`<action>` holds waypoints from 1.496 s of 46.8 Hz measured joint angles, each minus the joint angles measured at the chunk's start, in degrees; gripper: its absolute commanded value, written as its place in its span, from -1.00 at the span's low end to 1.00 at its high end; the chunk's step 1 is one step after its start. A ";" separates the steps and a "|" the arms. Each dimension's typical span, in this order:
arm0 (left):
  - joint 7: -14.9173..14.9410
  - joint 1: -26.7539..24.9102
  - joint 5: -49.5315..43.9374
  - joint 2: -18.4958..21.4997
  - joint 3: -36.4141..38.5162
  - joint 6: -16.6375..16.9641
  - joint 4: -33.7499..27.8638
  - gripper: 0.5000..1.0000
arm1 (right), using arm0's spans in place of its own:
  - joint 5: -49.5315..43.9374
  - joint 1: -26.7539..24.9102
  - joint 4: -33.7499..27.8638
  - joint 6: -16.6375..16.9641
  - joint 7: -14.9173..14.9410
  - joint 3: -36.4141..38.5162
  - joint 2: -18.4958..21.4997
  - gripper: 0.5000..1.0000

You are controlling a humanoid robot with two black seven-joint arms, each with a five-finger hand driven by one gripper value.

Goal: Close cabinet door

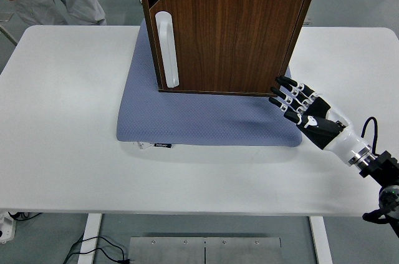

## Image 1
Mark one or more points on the grey metal plate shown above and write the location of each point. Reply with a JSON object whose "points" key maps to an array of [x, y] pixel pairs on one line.
{"points": [[187, 251]]}

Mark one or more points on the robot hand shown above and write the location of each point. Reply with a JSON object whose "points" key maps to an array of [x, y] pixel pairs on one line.
{"points": [[336, 139]]}

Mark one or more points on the white table leg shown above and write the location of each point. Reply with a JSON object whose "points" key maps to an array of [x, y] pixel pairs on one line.
{"points": [[321, 242], [90, 239]]}

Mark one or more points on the brown wooden cabinet door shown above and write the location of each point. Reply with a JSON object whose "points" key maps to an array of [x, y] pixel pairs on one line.
{"points": [[237, 42]]}

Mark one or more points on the white power strip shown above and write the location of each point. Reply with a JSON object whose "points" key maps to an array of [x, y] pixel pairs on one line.
{"points": [[6, 228]]}

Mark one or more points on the black mat label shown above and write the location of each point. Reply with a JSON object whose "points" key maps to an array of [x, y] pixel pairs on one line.
{"points": [[163, 145]]}

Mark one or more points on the grey metal bar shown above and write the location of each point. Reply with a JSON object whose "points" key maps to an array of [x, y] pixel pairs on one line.
{"points": [[8, 35]]}

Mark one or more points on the white mat tag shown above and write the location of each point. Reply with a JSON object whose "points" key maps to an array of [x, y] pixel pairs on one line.
{"points": [[144, 145]]}

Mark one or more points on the blue-grey textured mat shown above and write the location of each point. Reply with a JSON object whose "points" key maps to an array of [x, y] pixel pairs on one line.
{"points": [[202, 120]]}

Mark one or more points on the clear floor plate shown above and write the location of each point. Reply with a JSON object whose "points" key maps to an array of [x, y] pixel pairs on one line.
{"points": [[5, 17]]}

